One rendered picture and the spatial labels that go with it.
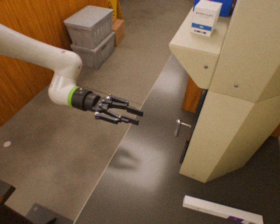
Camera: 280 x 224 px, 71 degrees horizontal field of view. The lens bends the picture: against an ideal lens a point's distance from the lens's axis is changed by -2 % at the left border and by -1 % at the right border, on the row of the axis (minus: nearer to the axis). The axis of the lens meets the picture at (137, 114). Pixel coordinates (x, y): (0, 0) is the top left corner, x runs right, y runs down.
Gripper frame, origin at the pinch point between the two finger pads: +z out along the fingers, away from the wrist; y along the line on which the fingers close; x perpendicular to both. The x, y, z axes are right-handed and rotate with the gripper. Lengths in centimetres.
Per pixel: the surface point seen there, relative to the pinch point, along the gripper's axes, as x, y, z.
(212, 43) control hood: -36.9, -0.7, 21.0
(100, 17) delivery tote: 55, 176, -126
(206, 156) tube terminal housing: 0.8, -6.2, 30.6
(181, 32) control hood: -36.7, 1.5, 13.1
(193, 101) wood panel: 12.9, 30.6, 20.1
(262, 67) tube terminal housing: -36.5, -5.1, 32.0
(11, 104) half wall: 103, 38, -170
